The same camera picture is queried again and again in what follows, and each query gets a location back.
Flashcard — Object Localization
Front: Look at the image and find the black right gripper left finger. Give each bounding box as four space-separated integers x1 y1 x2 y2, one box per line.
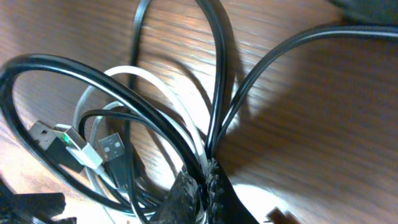
150 166 205 224

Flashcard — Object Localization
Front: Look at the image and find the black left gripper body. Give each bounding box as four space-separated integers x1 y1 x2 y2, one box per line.
1 179 76 224

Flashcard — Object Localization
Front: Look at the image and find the thin black USB cable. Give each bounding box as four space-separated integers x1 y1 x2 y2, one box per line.
77 0 193 224

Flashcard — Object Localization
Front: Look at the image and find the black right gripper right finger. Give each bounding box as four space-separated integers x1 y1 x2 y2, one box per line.
205 159 259 224

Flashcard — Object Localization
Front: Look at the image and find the thick black USB cable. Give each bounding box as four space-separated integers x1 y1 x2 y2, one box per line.
0 0 398 215

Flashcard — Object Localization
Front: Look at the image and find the white USB cable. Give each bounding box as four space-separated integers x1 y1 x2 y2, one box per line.
51 65 209 224

